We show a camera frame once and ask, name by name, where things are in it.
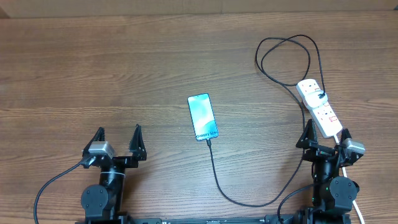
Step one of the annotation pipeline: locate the blue Galaxy smartphone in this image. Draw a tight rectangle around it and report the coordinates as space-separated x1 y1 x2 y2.
187 93 219 141

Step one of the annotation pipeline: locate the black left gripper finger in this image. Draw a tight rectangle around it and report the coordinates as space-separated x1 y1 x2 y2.
129 124 147 161
82 127 105 156

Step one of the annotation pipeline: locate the white power strip cord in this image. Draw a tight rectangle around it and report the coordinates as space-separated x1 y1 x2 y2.
333 134 366 224

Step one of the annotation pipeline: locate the white charger plug adapter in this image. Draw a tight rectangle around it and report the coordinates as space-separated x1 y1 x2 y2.
303 90 328 110

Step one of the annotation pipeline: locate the white power strip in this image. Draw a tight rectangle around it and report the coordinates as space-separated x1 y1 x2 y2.
296 79 343 138

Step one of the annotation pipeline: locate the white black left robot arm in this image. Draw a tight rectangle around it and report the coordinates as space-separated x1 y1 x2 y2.
81 124 147 223

